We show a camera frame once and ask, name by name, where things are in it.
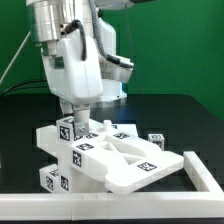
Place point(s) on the white U-shaped obstacle frame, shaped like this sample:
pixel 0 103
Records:
pixel 207 201

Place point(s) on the white chair back frame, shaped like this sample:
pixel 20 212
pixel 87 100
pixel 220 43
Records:
pixel 123 162

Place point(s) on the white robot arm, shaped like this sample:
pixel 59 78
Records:
pixel 53 20

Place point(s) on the white base tag plate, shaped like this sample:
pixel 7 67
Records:
pixel 128 128

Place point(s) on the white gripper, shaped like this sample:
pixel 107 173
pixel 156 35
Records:
pixel 78 82

